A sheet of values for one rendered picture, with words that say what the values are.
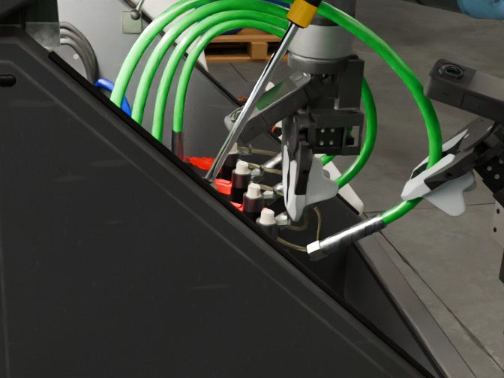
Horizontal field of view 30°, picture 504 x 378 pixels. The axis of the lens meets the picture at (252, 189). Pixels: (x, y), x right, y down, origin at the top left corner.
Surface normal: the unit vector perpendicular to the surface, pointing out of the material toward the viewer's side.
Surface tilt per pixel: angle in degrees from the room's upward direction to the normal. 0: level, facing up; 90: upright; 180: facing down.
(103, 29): 90
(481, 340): 4
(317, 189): 93
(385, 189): 0
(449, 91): 103
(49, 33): 90
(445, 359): 0
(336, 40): 90
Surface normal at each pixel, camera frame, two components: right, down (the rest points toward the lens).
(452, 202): -0.39, 0.52
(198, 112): 0.21, 0.40
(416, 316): 0.05, -0.92
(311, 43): -0.28, 0.37
